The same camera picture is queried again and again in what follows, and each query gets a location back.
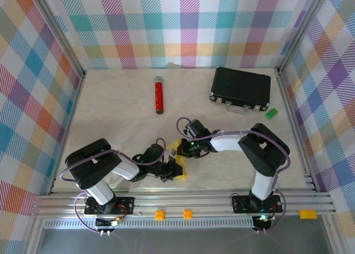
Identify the black case with metal handle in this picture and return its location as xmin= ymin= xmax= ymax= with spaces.
xmin=209 ymin=67 xmax=272 ymax=115

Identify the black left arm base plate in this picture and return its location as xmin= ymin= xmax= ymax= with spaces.
xmin=84 ymin=197 xmax=136 ymax=216

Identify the black connector box with LED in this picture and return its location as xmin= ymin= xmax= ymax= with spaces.
xmin=95 ymin=217 xmax=124 ymax=237
xmin=251 ymin=214 xmax=277 ymax=234

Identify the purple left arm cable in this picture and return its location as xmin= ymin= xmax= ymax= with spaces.
xmin=59 ymin=137 xmax=167 ymax=234

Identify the flat yellow toy brick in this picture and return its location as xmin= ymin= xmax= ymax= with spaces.
xmin=298 ymin=209 xmax=318 ymax=220

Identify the red glitter microphone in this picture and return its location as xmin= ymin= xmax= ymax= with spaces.
xmin=153 ymin=76 xmax=165 ymax=115

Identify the grey slotted cable duct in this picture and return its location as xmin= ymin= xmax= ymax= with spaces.
xmin=41 ymin=219 xmax=256 ymax=229

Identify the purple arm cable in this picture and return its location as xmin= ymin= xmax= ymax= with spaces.
xmin=59 ymin=137 xmax=167 ymax=234
xmin=176 ymin=117 xmax=291 ymax=234

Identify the aluminium corner post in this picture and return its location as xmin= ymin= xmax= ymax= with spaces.
xmin=276 ymin=0 xmax=332 ymax=74
xmin=27 ymin=0 xmax=87 ymax=79

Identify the yellow paper sheet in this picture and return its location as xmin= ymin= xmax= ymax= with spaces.
xmin=165 ymin=139 xmax=189 ymax=181

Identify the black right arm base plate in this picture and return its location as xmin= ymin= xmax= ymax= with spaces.
xmin=231 ymin=195 xmax=283 ymax=214

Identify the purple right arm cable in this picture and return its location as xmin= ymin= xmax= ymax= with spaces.
xmin=176 ymin=117 xmax=291 ymax=234

